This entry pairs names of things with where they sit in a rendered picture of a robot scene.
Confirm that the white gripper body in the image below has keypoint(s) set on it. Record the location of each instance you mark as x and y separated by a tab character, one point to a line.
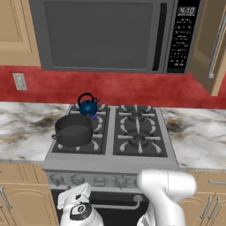
70	195

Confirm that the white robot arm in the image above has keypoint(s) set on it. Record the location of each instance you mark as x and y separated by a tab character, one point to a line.
164	188

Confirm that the grey stove knob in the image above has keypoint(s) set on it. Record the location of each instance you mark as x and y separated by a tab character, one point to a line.
56	179
99	181
120	182
77	180

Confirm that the tan base cabinet door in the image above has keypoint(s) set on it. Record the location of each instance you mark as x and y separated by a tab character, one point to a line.
29	206
195	210
221	212

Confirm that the grey stove with black grates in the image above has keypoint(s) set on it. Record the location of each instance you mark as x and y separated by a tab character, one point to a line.
109	163

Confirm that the dark grey pot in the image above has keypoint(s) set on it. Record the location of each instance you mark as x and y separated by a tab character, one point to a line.
73	132

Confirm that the blue kettle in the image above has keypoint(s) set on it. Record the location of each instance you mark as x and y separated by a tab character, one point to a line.
87	107

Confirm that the open tan cabinet door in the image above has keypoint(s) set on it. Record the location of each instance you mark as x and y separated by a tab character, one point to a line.
204	44

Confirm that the black oven door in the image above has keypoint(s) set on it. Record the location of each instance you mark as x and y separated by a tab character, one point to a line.
117	216

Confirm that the tan drawer front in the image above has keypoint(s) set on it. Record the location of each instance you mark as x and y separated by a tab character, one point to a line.
23	173
206	181

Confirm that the grey microwave oven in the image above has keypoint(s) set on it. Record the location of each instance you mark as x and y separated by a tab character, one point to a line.
100	35

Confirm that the grey wall outlet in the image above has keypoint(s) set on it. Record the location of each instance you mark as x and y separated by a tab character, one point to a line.
19	81

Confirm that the tan wall cabinet door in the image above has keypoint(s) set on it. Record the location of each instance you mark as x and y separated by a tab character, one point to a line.
16	32

